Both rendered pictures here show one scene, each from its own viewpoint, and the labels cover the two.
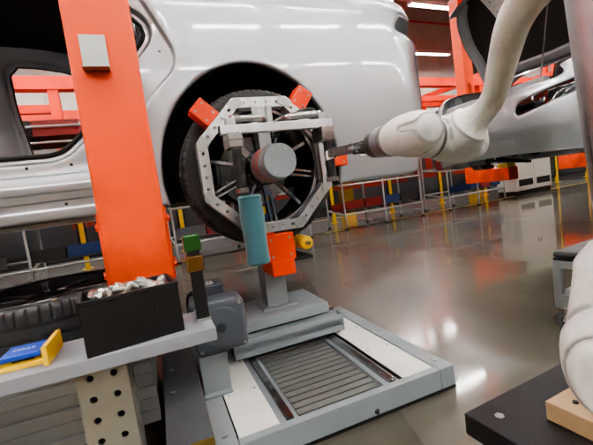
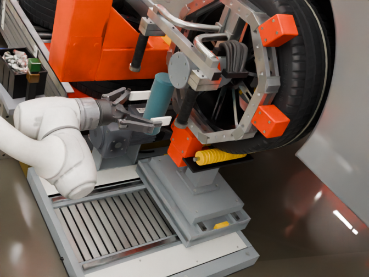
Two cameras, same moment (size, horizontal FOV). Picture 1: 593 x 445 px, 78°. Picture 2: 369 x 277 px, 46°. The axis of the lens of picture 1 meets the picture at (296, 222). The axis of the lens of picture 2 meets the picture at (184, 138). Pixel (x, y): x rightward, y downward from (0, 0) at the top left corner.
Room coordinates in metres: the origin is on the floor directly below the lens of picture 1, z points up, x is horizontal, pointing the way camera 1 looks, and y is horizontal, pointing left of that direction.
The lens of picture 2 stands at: (0.88, -1.25, 1.54)
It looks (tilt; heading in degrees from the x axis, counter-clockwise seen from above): 35 degrees down; 65
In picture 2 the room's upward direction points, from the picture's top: 22 degrees clockwise
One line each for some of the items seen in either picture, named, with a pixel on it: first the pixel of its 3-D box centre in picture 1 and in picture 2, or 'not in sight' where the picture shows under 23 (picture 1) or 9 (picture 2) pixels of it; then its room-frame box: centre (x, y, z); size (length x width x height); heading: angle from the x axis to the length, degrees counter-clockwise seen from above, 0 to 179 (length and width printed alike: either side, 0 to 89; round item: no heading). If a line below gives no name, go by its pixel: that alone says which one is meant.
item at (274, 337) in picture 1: (278, 323); (191, 193); (1.67, 0.15, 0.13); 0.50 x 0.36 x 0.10; 110
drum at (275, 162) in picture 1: (272, 163); (201, 70); (1.45, 0.06, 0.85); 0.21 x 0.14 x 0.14; 20
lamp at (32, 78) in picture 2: (194, 262); (33, 76); (0.88, 0.26, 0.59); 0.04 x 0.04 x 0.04; 20
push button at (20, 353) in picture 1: (25, 353); not in sight; (0.75, 0.60, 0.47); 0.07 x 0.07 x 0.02; 20
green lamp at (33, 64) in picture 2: (191, 243); (34, 65); (0.88, 0.26, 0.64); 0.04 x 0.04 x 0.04; 20
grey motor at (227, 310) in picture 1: (214, 328); (132, 139); (1.37, 0.36, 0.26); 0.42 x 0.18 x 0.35; 20
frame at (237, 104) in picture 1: (266, 165); (216, 69); (1.52, 0.09, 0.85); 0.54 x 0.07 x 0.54; 110
